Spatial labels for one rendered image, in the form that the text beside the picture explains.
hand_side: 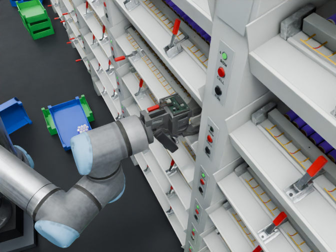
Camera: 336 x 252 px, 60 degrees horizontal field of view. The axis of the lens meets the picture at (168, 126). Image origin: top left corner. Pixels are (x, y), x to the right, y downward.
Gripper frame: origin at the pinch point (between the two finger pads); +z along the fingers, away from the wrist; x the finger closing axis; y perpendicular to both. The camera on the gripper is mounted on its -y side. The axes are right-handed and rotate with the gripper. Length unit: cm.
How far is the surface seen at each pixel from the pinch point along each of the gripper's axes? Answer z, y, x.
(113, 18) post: -7, 2, 54
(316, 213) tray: -6.1, 13.1, -36.3
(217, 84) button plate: -8.7, 20.7, -10.7
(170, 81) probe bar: -2.9, -2.0, 17.7
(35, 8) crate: -24, -79, 247
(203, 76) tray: -4.6, 13.6, -0.6
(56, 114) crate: -39, -85, 109
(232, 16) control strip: -9.0, 34.6, -11.8
